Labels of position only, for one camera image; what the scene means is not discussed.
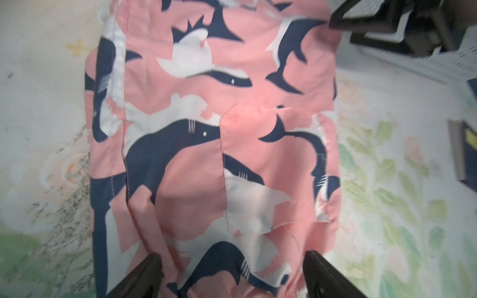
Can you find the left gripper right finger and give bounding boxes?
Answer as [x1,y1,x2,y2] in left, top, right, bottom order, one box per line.
[303,251,366,298]

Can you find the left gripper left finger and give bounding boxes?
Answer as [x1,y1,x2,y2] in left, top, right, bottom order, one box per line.
[106,253,164,298]

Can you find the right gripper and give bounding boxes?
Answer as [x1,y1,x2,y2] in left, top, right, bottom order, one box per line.
[329,0,477,57]

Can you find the pink shark-print shorts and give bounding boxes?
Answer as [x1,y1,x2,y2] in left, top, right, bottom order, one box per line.
[84,1,342,298]

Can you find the white plastic basket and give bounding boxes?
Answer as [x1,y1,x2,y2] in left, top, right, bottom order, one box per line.
[346,1,477,83]

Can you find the dark blue book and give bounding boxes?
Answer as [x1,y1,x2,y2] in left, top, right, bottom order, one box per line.
[448,119,477,192]

